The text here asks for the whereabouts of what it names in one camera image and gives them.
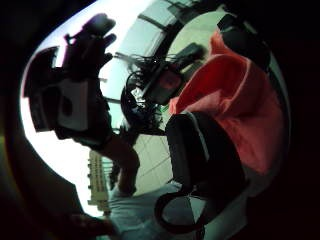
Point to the the person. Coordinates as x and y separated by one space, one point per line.
146 213

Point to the white marker cube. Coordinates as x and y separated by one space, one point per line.
71 103

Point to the red cloth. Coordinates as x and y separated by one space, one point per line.
246 110

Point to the beige shelf rack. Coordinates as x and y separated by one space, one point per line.
98 181

